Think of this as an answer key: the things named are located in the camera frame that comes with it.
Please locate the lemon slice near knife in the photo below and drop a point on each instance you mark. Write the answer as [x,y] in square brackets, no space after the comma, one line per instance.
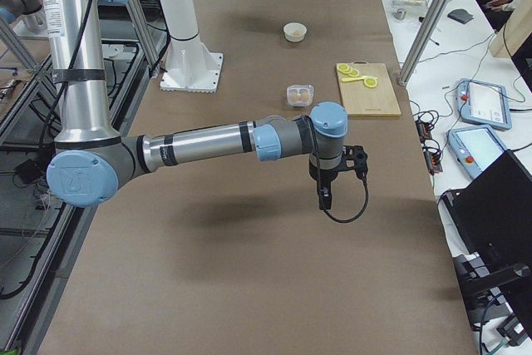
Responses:
[370,81]

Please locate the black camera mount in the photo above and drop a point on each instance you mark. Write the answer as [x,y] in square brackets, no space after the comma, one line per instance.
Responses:
[355,158]

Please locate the blue teach pendant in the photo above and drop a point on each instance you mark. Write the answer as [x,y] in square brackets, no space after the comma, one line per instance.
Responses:
[480,102]
[476,147]

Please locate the aluminium frame post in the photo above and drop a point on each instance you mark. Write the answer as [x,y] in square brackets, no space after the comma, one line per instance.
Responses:
[423,36]

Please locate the lemon slice inner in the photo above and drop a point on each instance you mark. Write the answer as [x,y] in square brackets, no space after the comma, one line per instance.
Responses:
[354,73]

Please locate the brown table mat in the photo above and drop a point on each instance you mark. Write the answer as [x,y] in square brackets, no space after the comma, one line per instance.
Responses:
[232,255]

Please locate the background blue robot arm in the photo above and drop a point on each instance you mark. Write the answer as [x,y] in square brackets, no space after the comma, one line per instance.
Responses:
[11,10]

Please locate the black orange power strip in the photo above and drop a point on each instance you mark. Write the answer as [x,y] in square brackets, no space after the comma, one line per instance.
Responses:
[431,148]

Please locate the clear plastic egg box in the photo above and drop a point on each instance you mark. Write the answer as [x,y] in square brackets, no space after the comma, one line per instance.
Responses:
[300,89]

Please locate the dark grey cloth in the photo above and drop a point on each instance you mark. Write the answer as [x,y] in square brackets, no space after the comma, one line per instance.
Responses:
[460,15]

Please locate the white ceramic bowl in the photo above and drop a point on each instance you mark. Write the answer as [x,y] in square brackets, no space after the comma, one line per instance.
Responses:
[293,26]

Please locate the lemon slice outer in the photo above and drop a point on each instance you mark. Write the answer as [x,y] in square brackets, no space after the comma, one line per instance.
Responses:
[344,68]

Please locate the upper blue teach pendant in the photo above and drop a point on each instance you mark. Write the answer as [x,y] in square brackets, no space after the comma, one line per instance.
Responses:
[480,102]

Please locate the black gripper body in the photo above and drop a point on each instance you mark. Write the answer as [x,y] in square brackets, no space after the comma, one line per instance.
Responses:
[323,179]

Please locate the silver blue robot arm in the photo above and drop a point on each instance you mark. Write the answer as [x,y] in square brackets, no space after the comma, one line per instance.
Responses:
[93,160]

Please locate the lower blue teach pendant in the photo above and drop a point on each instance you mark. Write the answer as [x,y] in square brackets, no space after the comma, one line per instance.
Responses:
[476,147]

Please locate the black monitor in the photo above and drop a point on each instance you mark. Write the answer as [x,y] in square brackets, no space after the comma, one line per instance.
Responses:
[493,217]

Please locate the white pedestal column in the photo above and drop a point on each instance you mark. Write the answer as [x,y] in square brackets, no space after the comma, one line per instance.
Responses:
[189,65]

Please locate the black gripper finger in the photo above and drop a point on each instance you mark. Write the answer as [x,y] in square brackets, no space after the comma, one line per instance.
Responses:
[325,200]

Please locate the small steel cup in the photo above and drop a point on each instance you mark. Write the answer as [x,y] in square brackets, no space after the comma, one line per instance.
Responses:
[400,14]

